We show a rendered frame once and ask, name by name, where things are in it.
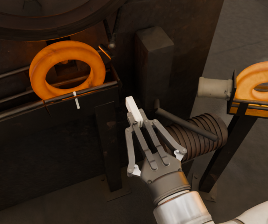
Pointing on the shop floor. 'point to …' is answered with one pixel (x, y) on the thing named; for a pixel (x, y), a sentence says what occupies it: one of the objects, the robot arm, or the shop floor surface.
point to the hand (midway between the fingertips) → (133, 111)
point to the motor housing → (201, 149)
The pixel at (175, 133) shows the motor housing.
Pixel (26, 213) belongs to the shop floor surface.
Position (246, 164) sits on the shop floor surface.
